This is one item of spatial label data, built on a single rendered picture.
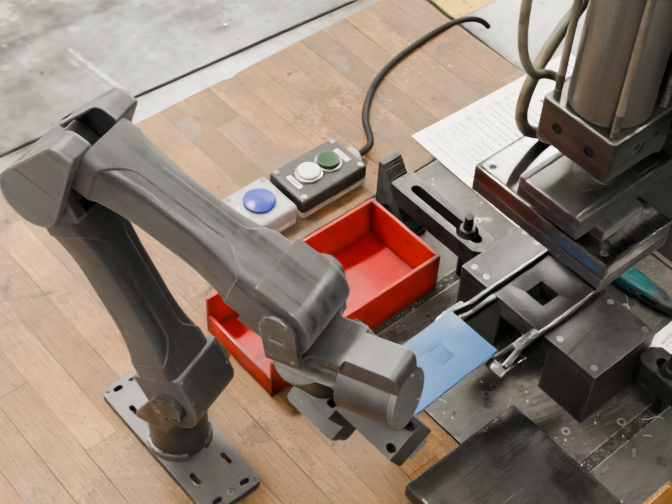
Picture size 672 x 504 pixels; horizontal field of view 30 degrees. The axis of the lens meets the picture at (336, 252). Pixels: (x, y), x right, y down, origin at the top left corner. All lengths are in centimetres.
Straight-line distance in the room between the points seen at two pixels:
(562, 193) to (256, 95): 62
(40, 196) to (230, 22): 224
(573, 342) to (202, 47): 202
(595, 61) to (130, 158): 41
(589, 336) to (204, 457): 43
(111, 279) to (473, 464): 43
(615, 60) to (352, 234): 51
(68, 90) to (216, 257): 213
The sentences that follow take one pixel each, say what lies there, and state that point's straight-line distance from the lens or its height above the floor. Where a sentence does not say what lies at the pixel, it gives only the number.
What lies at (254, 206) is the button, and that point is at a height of 94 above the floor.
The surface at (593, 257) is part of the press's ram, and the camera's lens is 124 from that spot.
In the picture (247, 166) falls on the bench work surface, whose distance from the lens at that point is 163.
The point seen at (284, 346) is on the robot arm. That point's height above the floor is 121.
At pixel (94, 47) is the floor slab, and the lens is 325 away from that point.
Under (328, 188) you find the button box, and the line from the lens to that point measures 156.
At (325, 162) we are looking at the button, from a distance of 158.
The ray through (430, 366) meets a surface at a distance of 132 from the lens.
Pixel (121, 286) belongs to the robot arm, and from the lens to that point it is 116.
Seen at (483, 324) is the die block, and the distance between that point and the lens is 144.
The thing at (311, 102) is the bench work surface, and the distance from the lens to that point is 172.
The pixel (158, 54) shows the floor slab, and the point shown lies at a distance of 321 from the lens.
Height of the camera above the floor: 205
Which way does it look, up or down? 49 degrees down
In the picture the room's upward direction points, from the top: 3 degrees clockwise
